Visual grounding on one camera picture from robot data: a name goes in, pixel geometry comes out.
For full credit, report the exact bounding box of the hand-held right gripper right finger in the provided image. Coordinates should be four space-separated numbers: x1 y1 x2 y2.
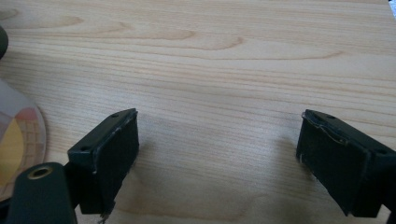
295 108 396 218

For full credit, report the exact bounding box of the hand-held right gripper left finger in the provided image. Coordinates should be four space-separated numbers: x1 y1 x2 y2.
64 107 140 224

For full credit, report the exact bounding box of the pink jar with printed lid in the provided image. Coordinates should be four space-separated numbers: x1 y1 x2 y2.
0 77 48 200

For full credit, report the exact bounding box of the black fan-shaped corner rack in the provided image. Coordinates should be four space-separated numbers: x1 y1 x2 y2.
0 24 9 61

